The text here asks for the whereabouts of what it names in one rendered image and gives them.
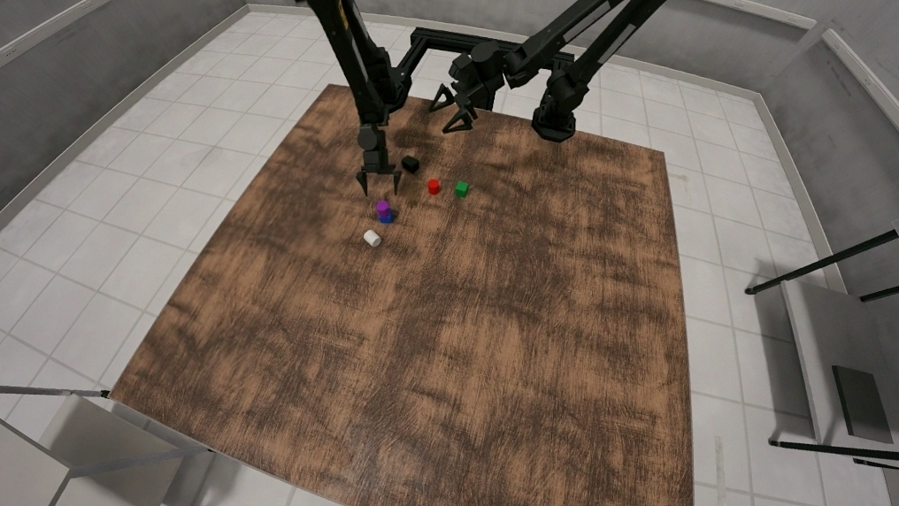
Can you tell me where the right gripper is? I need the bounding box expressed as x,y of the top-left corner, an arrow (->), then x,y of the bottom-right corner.
356,165 -> 402,197

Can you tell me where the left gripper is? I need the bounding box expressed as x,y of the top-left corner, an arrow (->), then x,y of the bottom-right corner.
428,81 -> 488,134

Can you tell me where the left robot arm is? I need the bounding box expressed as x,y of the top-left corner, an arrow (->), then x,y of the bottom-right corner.
448,0 -> 667,134

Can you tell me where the white cylinder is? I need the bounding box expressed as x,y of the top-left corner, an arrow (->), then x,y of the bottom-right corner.
364,230 -> 381,247

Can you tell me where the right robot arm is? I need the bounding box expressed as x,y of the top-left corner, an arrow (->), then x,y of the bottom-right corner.
306,0 -> 403,173

